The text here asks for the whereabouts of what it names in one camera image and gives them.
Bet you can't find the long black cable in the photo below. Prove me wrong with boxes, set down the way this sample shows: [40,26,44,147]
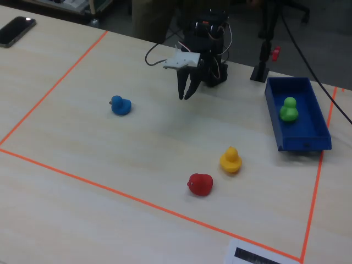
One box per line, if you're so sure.
[277,0,352,124]

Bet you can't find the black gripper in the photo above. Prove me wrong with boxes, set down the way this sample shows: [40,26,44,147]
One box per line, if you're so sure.
[177,52,214,101]

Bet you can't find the small black box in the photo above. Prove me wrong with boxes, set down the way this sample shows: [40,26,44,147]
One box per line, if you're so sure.
[250,0,277,82]

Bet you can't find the red rubber duck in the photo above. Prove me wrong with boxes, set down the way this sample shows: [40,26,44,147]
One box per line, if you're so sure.
[186,173,214,197]

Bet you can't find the orange tape strip by box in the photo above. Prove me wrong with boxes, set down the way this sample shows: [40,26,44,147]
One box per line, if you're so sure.
[300,86,338,263]

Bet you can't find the white paper with black bar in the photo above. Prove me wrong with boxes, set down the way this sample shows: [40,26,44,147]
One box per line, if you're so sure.
[224,238,301,264]

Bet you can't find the long orange tape strip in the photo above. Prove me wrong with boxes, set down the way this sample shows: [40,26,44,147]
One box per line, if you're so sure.
[0,147,305,263]

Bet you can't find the blue rubber duck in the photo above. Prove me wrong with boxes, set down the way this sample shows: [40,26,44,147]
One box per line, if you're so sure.
[108,95,133,116]

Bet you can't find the green rubber duck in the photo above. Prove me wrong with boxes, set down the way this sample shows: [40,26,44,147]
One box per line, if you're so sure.
[279,96,299,123]

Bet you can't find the yellow rubber duck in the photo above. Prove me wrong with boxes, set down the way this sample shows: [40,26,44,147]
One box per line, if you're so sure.
[219,146,243,174]

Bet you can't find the blue plastic box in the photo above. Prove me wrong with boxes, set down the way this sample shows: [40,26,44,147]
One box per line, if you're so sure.
[264,76,333,152]

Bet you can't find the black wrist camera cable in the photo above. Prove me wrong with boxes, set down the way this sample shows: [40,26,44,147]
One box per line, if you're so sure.
[144,41,178,67]

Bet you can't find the khaki trousers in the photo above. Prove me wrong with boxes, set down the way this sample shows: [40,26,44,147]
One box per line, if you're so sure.
[131,0,177,44]

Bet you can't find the black smartphone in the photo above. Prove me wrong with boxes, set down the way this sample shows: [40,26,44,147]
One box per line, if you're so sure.
[0,16,37,49]

